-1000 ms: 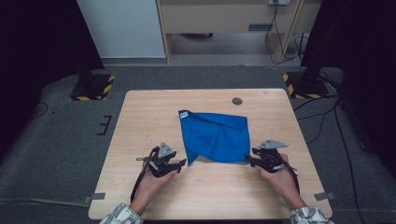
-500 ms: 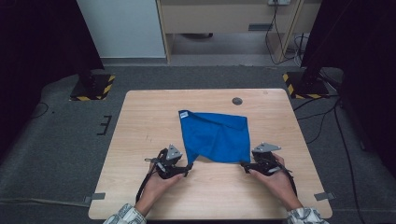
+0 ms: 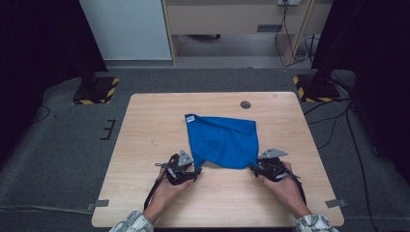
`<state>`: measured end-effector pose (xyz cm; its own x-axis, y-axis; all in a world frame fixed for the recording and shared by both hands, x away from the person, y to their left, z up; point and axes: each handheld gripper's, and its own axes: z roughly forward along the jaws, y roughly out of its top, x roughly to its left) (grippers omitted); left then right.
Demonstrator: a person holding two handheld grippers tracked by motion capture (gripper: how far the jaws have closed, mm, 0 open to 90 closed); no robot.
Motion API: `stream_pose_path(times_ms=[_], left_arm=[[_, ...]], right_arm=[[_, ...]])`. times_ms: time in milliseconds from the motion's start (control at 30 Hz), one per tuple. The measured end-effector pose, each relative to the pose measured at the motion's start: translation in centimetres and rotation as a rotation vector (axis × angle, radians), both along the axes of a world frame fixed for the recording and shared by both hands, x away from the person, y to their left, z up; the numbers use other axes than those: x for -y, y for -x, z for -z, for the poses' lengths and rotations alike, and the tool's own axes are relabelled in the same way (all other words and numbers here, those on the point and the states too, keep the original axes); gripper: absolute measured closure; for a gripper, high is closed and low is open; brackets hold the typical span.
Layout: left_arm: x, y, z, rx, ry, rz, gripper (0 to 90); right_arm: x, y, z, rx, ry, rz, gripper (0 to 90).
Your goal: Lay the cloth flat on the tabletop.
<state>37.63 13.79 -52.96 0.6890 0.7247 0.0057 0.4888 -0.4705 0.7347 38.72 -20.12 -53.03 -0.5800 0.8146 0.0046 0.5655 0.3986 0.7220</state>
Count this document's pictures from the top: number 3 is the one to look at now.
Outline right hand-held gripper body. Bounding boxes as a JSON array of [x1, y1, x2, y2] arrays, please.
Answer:
[[257, 148, 293, 184]]

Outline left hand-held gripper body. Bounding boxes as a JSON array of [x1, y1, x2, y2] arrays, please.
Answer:
[[154, 149, 195, 187]]

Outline blue microfibre cloth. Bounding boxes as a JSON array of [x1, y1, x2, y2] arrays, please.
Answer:
[[184, 113, 261, 172]]

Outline person's left hand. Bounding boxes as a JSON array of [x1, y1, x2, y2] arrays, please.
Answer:
[[143, 167, 196, 224]]

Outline person's right hand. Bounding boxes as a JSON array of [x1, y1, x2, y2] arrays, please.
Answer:
[[259, 160, 312, 220]]

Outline grey tape piece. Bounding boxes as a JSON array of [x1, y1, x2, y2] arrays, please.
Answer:
[[324, 198, 348, 209], [86, 199, 110, 214]]

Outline black stand base yellow stripes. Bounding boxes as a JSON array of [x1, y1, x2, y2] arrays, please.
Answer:
[[292, 72, 342, 103], [72, 72, 120, 105]]

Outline white cabinet panel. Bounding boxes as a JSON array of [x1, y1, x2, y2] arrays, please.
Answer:
[[78, 0, 172, 61]]

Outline dark curtain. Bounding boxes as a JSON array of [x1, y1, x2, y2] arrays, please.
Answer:
[[310, 0, 410, 177], [0, 0, 108, 163]]

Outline left hand-held gripper black cable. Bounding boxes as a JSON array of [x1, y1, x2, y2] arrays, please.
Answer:
[[143, 175, 167, 211]]

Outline hand-held gripper black cable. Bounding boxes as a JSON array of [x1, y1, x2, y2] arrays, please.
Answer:
[[284, 168, 308, 206], [143, 175, 167, 211]]

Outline right hand-held gripper black cable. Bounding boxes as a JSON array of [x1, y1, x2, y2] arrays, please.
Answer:
[[284, 168, 308, 206]]

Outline long black floor cable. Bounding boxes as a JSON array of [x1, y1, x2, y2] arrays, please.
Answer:
[[345, 108, 379, 232]]

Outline black looped floor cable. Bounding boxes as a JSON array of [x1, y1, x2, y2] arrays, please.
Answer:
[[32, 105, 51, 124]]

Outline black hanging power cable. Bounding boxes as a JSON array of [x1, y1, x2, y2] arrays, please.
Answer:
[[274, 0, 311, 69]]

